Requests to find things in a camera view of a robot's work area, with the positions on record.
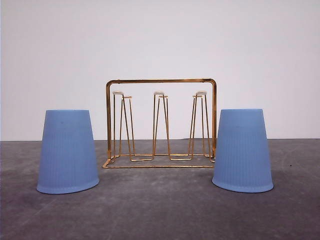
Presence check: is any gold wire cup rack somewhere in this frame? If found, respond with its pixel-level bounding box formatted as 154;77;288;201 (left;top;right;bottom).
102;78;217;169

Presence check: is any blue ribbed cup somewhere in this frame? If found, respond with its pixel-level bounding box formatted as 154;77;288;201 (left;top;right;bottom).
212;109;274;193
36;110;100;194

